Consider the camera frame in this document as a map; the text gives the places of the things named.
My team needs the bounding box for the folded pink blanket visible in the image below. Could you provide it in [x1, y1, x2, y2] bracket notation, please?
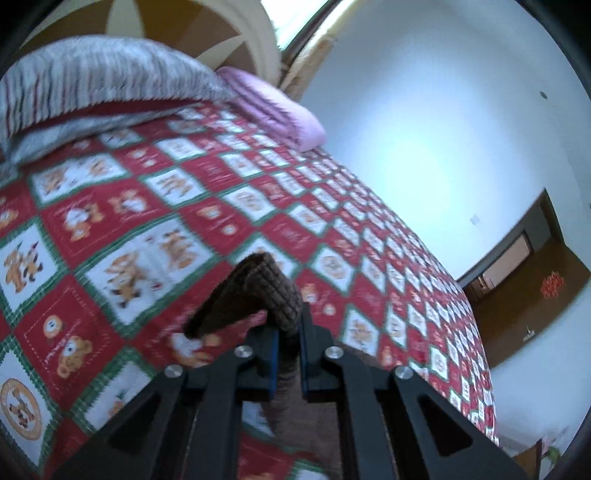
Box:
[216, 66, 327, 153]

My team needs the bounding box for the brown wooden door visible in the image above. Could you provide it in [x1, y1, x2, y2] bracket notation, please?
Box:
[472, 240, 590, 368]

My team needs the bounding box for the red door decoration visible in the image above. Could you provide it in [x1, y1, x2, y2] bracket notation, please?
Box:
[540, 271, 565, 299]

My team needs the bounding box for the red checkered cartoon bedspread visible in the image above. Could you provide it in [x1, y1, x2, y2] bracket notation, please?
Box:
[1, 102, 497, 479]

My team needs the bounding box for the window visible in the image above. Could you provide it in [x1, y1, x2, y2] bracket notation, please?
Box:
[260, 0, 341, 52]

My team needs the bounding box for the wooden chair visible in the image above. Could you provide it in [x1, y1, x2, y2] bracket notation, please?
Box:
[513, 439, 555, 480]

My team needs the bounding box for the grey striped pillow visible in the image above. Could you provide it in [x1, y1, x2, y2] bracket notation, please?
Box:
[1, 35, 235, 166]

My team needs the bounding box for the dark door frame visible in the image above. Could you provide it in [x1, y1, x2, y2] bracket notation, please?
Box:
[457, 189, 564, 288]

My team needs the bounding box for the beige wooden headboard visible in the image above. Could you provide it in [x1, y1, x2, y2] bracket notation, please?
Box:
[13, 0, 280, 85]

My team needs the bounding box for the brown knitted sweater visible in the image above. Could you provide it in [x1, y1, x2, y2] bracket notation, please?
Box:
[183, 253, 342, 479]

